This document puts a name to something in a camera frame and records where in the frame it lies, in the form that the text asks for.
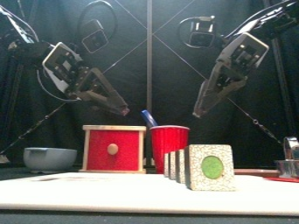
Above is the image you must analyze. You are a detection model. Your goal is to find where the white cutting board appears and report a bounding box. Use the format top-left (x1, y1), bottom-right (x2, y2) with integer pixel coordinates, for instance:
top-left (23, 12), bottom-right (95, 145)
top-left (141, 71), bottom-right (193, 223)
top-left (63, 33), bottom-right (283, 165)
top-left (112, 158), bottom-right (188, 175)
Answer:
top-left (0, 171), bottom-right (299, 217)

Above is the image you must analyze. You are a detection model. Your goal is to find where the red toy knife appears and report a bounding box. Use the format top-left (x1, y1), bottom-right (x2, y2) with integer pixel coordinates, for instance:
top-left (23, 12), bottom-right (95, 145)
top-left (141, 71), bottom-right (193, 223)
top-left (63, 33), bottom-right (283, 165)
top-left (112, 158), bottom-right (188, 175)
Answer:
top-left (263, 176), bottom-right (299, 184)

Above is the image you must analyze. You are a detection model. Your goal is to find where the red wooden drawer box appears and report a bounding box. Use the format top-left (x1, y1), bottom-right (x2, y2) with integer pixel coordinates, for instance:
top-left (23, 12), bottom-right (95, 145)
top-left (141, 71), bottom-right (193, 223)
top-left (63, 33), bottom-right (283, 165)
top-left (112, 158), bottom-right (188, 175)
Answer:
top-left (79, 124), bottom-right (147, 175)

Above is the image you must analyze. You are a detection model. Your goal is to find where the red plastic cup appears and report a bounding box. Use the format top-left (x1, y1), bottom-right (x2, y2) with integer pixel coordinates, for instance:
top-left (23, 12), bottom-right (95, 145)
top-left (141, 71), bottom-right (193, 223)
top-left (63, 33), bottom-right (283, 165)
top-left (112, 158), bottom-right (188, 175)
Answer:
top-left (148, 124), bottom-right (192, 175)

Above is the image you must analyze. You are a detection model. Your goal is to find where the grey bowl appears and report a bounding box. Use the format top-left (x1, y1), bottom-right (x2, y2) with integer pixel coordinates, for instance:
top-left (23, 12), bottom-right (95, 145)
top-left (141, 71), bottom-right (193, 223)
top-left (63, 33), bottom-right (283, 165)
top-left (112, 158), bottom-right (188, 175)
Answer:
top-left (23, 146), bottom-right (79, 175)

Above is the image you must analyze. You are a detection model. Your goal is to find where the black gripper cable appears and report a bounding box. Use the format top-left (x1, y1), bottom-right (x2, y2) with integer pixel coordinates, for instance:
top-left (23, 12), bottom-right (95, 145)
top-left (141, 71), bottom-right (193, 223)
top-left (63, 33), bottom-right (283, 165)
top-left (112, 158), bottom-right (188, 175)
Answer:
top-left (36, 69), bottom-right (81, 103)

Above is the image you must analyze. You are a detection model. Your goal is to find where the diagonal brace wire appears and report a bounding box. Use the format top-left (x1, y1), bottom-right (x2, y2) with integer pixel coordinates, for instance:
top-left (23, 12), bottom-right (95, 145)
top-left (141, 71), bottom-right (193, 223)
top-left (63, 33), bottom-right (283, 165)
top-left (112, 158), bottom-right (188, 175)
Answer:
top-left (112, 0), bottom-right (284, 145)
top-left (0, 0), bottom-right (196, 156)

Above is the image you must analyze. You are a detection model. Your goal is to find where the vertical metal frame pole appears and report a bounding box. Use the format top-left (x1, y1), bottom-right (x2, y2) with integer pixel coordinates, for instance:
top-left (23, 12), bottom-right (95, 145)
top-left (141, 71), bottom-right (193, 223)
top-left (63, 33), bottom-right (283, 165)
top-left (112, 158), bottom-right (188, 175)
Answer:
top-left (145, 0), bottom-right (155, 168)

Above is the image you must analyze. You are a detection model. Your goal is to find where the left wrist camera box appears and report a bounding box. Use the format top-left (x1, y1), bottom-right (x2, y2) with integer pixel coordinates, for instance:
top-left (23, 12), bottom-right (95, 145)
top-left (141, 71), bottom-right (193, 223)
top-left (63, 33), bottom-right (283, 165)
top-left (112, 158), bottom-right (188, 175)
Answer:
top-left (79, 18), bottom-right (111, 55)

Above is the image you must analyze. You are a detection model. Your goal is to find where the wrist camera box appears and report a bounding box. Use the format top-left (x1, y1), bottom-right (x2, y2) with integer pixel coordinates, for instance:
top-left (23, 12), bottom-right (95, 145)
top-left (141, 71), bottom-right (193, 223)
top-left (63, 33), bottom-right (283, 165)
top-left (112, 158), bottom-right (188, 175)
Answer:
top-left (79, 18), bottom-right (111, 55)
top-left (188, 17), bottom-right (217, 49)

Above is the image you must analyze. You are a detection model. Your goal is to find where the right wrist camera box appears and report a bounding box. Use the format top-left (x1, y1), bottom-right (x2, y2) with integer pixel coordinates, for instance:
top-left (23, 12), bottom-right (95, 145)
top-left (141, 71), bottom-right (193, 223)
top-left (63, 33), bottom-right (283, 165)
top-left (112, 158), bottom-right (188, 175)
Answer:
top-left (188, 17), bottom-right (217, 49)

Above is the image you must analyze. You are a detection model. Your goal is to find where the blue handle tool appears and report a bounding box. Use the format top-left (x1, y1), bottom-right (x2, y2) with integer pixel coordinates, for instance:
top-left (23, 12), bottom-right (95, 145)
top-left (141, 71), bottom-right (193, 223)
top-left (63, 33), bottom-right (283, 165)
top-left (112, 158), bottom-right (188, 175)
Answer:
top-left (140, 108), bottom-right (159, 129)

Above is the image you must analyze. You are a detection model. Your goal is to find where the black camera cable loop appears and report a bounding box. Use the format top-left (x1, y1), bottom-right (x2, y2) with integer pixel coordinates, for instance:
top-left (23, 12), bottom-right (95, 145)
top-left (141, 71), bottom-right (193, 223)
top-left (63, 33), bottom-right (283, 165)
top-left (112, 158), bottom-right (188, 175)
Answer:
top-left (76, 0), bottom-right (119, 47)
top-left (176, 15), bottom-right (216, 50)

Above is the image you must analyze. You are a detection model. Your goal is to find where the metal cup with handle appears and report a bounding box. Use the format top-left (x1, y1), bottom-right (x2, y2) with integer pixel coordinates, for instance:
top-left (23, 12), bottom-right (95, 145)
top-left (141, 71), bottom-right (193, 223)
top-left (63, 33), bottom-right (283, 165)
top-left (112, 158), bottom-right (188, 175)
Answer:
top-left (275, 136), bottom-right (299, 179)

